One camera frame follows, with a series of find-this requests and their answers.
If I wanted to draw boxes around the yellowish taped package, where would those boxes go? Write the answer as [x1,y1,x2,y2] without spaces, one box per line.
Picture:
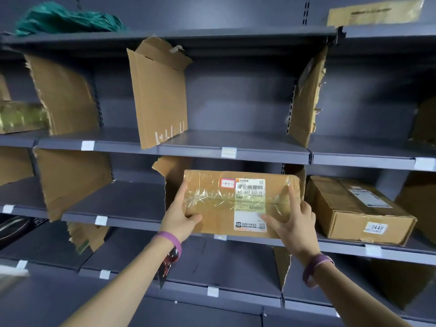
[0,101,50,135]

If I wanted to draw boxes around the person's left forearm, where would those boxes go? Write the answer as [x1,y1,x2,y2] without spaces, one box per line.
[61,236,178,327]

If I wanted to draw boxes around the grey metal shelving unit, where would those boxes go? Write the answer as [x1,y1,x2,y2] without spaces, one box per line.
[0,0,436,327]

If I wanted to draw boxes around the yellow padded envelope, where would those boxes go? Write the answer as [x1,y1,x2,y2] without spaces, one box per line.
[327,0,426,28]

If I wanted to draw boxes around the black shiny object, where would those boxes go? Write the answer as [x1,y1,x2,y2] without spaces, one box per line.
[0,216,36,250]

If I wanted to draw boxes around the black red printed tag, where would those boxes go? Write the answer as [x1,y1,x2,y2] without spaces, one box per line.
[158,247,180,290]

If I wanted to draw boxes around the green plastic bag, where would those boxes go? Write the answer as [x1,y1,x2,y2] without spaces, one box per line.
[15,1,127,37]

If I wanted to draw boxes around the taped cardboard parcel with label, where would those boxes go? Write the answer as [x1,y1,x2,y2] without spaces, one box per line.
[182,170,302,239]

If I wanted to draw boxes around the purple wristband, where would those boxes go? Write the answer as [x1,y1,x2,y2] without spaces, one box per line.
[153,231,182,258]
[302,254,335,288]

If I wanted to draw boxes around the person's right hand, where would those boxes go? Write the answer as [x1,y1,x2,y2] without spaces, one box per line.
[260,185,321,262]

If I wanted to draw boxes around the long brown cardboard box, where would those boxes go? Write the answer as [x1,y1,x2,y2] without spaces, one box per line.
[305,176,418,247]

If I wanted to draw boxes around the person's right forearm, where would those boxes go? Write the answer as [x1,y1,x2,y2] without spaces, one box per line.
[305,259,421,327]

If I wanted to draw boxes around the person's left hand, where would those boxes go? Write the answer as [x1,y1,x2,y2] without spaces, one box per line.
[159,181,203,244]

